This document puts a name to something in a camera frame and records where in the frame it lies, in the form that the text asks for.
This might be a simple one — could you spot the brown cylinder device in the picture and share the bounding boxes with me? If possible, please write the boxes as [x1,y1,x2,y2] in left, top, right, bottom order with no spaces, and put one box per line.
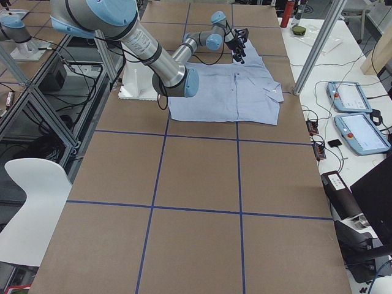
[321,171,362,219]

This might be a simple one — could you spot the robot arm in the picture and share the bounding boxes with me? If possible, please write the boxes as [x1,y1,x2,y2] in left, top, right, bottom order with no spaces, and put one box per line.
[172,10,249,64]
[50,0,199,97]

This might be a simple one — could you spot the blue teach pendant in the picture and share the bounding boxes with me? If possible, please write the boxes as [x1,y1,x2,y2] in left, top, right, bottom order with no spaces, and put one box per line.
[326,81,372,113]
[334,113,391,156]

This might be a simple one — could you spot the green folded cloth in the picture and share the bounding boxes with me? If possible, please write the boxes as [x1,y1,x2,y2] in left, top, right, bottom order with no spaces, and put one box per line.
[292,25,306,37]

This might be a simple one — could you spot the black monitor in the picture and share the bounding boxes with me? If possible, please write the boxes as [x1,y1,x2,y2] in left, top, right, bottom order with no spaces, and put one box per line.
[350,157,391,244]

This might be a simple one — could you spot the light blue striped shirt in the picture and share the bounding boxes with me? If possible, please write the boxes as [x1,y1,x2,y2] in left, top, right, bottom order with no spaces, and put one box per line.
[168,40,284,126]

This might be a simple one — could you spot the aluminium frame post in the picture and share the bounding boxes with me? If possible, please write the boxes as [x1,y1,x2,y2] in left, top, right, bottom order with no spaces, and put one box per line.
[293,0,347,96]

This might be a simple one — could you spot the lower blue teach pendant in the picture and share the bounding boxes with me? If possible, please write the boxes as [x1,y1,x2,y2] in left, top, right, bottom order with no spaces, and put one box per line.
[334,113,391,156]

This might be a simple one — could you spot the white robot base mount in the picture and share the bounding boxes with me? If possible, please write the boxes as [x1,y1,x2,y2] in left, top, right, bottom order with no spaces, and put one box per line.
[119,62,157,101]

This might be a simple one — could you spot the red bottle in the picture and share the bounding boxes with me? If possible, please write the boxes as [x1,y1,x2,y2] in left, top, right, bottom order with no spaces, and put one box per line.
[280,0,295,28]

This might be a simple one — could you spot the white chair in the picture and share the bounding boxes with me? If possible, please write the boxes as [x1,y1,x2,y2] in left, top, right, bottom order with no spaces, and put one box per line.
[1,158,72,267]

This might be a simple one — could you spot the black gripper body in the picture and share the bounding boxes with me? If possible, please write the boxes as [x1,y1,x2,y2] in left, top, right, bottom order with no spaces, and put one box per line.
[228,28,249,55]

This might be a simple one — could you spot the upper blue teach pendant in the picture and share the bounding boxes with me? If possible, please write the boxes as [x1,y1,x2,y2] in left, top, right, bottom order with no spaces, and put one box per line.
[326,81,372,113]

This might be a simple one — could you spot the small black pad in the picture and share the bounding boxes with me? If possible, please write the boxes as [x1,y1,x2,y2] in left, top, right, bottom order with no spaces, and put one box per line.
[328,139,342,148]

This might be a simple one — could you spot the packaged white Mini shirt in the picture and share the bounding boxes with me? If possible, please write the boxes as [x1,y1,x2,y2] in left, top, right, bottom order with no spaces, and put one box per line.
[301,26,344,55]

